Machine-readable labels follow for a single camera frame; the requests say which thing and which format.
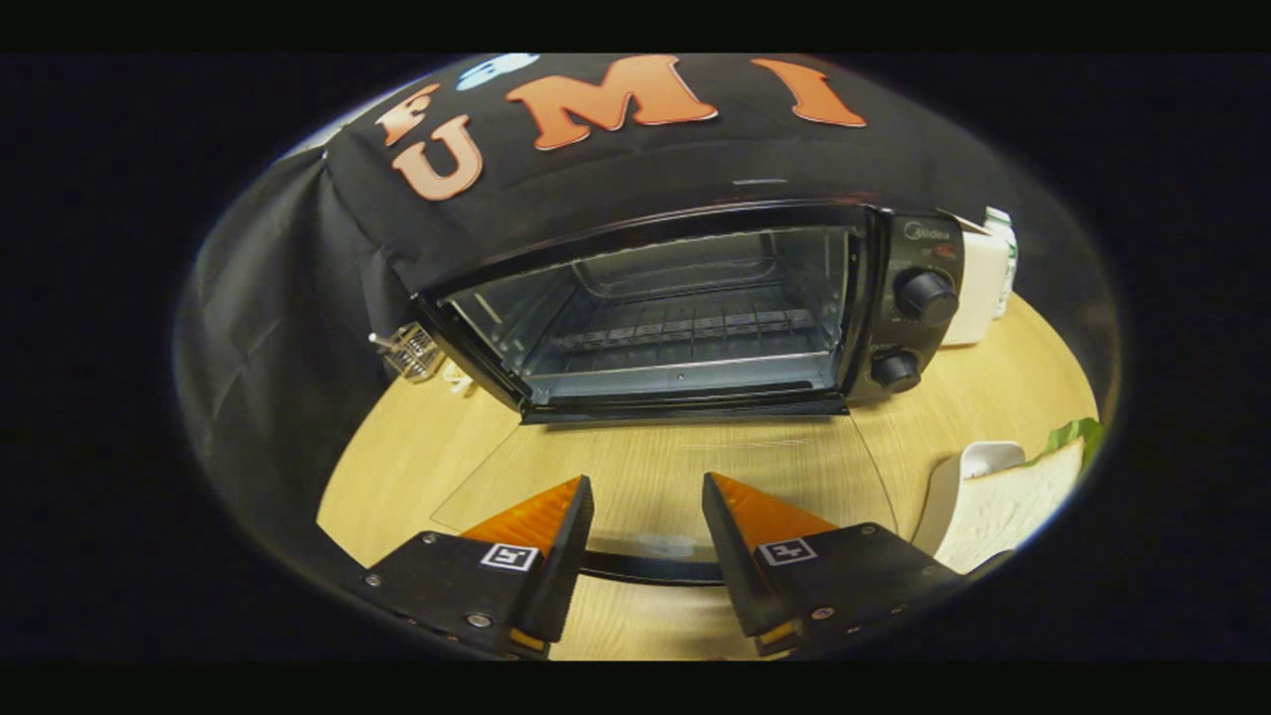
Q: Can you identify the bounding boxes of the toast and lettuce sandwich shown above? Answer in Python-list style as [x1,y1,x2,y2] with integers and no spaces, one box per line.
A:
[933,419,1105,575]

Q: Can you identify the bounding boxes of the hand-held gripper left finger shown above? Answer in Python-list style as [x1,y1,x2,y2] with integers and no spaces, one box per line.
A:
[362,475,595,658]

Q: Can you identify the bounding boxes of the white bottle green label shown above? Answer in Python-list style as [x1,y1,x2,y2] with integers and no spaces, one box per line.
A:
[983,207,1019,319]

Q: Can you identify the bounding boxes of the white pop-up toaster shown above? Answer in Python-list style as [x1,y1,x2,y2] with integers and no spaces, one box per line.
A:
[938,214,1009,347]

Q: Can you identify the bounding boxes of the black toaster oven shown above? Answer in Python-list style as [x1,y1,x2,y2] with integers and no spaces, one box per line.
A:
[412,199,966,587]

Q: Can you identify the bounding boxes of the white plastic tray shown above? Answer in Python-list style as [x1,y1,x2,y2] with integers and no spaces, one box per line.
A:
[912,441,1026,557]

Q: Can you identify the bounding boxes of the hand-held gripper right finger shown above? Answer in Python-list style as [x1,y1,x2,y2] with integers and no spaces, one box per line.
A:
[702,472,959,656]

